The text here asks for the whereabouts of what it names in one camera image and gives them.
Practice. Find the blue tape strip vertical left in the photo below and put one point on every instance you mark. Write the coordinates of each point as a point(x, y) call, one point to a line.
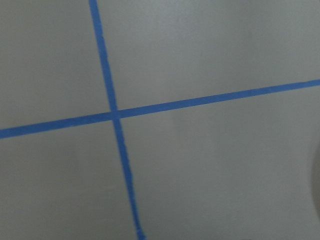
point(112, 100)

